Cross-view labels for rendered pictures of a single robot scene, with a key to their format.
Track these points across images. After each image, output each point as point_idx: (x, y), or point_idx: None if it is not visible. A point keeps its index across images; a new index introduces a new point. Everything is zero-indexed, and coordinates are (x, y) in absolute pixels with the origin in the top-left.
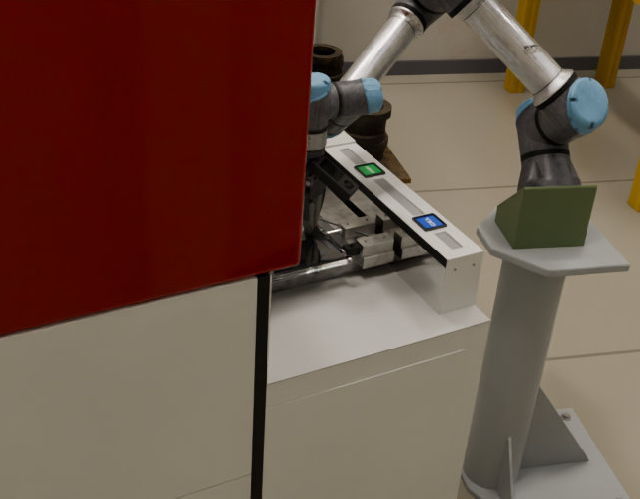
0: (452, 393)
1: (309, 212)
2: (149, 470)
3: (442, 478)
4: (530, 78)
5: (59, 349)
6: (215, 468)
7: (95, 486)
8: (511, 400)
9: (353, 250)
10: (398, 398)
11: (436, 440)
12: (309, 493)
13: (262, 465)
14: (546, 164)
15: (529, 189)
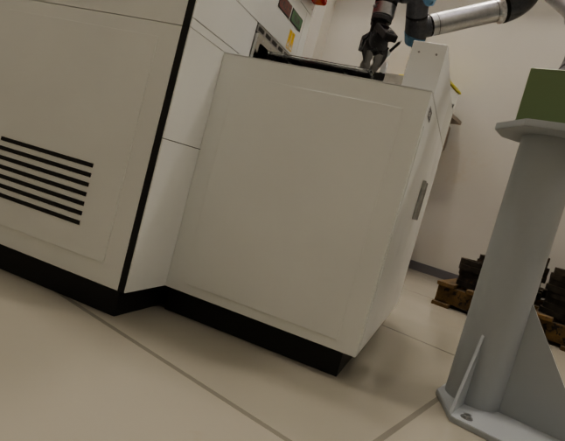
0: (386, 150)
1: (366, 55)
2: None
3: (365, 248)
4: (562, 1)
5: None
6: (165, 7)
7: None
8: (491, 290)
9: (378, 74)
10: (338, 125)
11: (364, 194)
12: (256, 177)
13: (189, 22)
14: (564, 66)
15: (535, 68)
